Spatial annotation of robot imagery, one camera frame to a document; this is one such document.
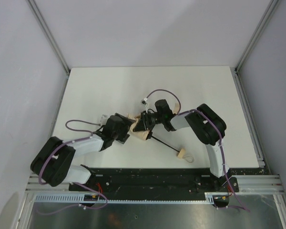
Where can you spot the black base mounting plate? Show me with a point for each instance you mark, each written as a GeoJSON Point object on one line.
{"type": "Point", "coordinates": [171, 183]}

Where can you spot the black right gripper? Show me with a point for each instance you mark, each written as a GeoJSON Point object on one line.
{"type": "Point", "coordinates": [144, 121]}

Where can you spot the left aluminium corner post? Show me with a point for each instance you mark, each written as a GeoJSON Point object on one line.
{"type": "Point", "coordinates": [48, 34]}

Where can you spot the grey slotted cable duct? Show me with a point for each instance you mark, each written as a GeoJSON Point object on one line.
{"type": "Point", "coordinates": [87, 198]}

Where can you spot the beige folding umbrella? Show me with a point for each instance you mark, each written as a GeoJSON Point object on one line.
{"type": "Point", "coordinates": [140, 133]}

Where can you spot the aluminium corner post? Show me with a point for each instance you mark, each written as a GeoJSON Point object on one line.
{"type": "Point", "coordinates": [48, 34]}
{"type": "Point", "coordinates": [264, 21]}

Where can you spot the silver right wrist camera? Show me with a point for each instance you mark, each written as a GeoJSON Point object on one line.
{"type": "Point", "coordinates": [144, 102]}

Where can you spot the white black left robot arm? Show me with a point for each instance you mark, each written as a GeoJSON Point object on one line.
{"type": "Point", "coordinates": [53, 164]}

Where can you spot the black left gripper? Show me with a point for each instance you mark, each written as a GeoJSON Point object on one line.
{"type": "Point", "coordinates": [127, 127]}

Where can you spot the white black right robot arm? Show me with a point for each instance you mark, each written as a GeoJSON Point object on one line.
{"type": "Point", "coordinates": [205, 123]}

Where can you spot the right aluminium corner post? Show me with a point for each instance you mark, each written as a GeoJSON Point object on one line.
{"type": "Point", "coordinates": [264, 21]}

